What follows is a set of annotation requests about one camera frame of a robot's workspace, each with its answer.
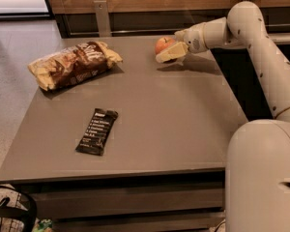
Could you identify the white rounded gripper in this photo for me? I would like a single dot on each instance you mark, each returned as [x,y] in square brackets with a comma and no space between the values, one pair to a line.
[193,39]

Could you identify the red apple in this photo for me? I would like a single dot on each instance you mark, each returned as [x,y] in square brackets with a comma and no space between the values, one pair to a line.
[163,43]

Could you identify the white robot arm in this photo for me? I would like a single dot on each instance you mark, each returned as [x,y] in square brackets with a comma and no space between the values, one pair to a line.
[257,171]

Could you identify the black rxbar chocolate wrapper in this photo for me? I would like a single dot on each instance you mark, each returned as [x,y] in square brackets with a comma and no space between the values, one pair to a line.
[96,134]

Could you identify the brown yellow chip bag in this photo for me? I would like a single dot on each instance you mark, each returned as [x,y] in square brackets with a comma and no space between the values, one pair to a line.
[73,65]

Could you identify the grey cabinet drawers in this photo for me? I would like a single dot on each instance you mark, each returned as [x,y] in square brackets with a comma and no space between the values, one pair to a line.
[192,202]

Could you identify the green packet on floor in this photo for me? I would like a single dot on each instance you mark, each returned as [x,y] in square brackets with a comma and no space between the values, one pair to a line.
[43,225]

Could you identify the left metal wall bracket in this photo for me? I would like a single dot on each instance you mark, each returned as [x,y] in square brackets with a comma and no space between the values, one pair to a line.
[102,18]

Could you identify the horizontal metal rail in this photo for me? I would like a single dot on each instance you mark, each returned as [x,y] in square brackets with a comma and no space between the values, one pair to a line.
[271,28]

